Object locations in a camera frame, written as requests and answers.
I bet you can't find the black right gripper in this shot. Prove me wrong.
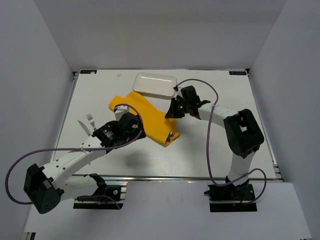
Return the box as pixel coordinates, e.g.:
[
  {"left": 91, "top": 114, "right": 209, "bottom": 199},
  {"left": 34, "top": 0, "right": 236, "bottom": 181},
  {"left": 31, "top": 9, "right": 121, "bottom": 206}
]
[{"left": 165, "top": 97, "right": 190, "bottom": 119}]

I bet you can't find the green-handled fork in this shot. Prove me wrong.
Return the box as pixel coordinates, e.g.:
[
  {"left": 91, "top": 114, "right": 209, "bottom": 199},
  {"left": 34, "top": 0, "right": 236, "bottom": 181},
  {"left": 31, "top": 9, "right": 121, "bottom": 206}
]
[{"left": 86, "top": 113, "right": 97, "bottom": 131}]

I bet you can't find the green-handled table knife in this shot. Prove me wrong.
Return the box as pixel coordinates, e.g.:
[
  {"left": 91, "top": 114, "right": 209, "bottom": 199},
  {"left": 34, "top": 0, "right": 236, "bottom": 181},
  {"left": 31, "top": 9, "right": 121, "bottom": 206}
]
[{"left": 77, "top": 120, "right": 91, "bottom": 136}]

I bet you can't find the yellow Pikachu placemat cloth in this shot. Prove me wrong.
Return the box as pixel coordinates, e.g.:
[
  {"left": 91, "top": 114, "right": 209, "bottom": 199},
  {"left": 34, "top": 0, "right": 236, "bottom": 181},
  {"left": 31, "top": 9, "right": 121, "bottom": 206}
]
[{"left": 109, "top": 91, "right": 180, "bottom": 147}]

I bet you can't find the white rectangular plate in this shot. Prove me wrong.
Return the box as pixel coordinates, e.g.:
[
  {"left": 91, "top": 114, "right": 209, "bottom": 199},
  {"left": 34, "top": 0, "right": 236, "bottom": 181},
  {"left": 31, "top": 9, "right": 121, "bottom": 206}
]
[{"left": 132, "top": 72, "right": 177, "bottom": 97}]

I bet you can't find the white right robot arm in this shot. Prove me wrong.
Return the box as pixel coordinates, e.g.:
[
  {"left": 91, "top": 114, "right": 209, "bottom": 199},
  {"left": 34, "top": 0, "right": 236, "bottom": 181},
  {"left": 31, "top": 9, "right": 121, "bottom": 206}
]
[{"left": 165, "top": 85, "right": 265, "bottom": 200}]

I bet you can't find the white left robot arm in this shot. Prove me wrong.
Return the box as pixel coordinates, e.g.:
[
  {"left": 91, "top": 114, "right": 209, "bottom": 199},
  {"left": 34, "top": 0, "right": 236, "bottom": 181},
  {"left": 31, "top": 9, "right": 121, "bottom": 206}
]
[{"left": 23, "top": 112, "right": 146, "bottom": 214}]

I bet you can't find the blue table corner label right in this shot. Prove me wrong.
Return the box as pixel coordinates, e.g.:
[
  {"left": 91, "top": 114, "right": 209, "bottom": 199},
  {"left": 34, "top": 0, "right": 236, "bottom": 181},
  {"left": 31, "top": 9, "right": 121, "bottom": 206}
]
[{"left": 229, "top": 71, "right": 247, "bottom": 76}]

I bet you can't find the blue table corner label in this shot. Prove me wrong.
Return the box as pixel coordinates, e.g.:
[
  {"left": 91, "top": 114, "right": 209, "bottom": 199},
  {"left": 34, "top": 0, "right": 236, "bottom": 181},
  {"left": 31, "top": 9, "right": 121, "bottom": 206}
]
[
  {"left": 229, "top": 71, "right": 247, "bottom": 76},
  {"left": 79, "top": 69, "right": 97, "bottom": 75}
]

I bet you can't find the blue table corner label left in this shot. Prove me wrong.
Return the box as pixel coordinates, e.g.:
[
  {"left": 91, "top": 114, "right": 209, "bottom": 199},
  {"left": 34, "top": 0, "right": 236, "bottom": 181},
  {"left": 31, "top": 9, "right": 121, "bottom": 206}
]
[{"left": 79, "top": 69, "right": 97, "bottom": 75}]

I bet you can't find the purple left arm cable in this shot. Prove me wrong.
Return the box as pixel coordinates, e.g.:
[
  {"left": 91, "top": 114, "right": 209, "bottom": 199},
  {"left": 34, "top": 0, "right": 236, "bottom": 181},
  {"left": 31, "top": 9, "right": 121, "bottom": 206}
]
[{"left": 5, "top": 103, "right": 145, "bottom": 210}]

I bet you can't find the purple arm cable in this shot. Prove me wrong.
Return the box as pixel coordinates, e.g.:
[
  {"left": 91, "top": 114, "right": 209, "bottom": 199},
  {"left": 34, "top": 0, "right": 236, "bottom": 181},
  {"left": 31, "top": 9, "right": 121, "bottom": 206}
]
[
  {"left": 172, "top": 78, "right": 268, "bottom": 206},
  {"left": 5, "top": 103, "right": 145, "bottom": 210}
]

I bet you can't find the aluminium table edge rail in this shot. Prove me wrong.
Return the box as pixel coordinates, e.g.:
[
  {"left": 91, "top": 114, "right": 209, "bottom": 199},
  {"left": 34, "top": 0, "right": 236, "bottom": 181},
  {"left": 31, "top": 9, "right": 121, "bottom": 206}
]
[{"left": 64, "top": 174, "right": 285, "bottom": 183}]

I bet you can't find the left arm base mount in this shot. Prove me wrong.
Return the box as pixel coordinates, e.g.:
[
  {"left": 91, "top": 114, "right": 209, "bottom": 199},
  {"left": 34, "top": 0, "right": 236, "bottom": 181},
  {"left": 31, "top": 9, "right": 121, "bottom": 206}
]
[{"left": 73, "top": 173, "right": 126, "bottom": 210}]

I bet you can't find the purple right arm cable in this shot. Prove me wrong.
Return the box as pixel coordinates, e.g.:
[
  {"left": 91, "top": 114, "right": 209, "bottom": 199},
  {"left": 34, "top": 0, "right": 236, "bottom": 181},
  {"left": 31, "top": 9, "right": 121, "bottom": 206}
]
[{"left": 172, "top": 78, "right": 268, "bottom": 206}]

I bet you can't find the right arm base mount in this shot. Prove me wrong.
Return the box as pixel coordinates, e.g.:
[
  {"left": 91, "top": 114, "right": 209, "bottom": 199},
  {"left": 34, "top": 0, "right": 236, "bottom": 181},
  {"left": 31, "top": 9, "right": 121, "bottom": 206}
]
[{"left": 204, "top": 180, "right": 258, "bottom": 213}]

